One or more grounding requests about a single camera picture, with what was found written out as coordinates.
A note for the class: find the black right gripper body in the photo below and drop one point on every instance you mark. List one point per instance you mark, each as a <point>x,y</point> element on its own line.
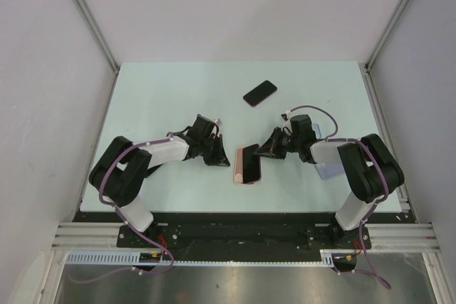
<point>291,142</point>

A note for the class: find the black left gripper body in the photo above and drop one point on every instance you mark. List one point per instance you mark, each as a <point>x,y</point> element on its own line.
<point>207,146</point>

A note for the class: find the pink silicone phone case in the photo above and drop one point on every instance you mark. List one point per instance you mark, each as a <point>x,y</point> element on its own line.
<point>238,168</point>

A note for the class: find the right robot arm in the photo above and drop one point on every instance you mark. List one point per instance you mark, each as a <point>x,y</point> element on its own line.
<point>370,169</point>

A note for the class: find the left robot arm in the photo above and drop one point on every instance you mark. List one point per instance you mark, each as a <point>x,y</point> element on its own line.
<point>120,172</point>

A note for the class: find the clear blue phone case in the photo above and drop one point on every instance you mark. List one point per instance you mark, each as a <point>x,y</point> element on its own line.
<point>317,130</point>

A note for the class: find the lilac phone case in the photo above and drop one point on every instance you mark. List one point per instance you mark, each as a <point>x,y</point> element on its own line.
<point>329,170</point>

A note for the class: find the black smartphone pink edge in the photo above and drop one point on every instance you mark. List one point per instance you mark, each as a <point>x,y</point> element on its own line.
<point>260,93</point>

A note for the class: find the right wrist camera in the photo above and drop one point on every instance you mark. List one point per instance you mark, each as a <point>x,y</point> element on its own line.
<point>286,125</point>

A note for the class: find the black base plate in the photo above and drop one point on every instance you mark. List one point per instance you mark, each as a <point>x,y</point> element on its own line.
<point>309,231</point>

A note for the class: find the white slotted cable duct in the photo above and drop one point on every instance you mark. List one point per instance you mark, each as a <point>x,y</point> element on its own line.
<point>295,258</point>

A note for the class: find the aluminium front rail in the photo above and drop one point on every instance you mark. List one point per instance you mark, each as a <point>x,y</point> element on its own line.
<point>403,238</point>

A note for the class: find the right aluminium frame post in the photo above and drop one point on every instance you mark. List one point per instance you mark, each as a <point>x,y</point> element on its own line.
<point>387,32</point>

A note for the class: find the aluminium frame post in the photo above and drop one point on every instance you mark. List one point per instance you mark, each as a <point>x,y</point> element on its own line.
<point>387,32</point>
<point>95,31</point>

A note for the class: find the left aluminium frame post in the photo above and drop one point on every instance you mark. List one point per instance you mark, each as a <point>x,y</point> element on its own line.
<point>95,31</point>

